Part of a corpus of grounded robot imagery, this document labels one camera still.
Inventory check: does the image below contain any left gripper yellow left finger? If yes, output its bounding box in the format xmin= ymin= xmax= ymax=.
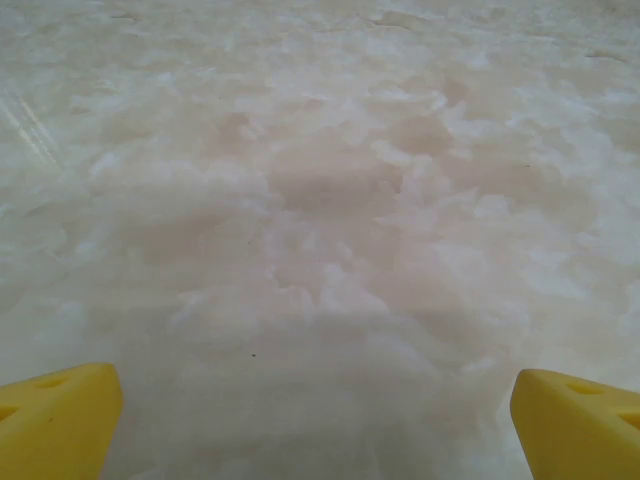
xmin=0 ymin=362 xmax=124 ymax=480

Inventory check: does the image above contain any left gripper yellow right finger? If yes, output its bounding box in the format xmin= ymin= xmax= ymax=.
xmin=509 ymin=368 xmax=640 ymax=480

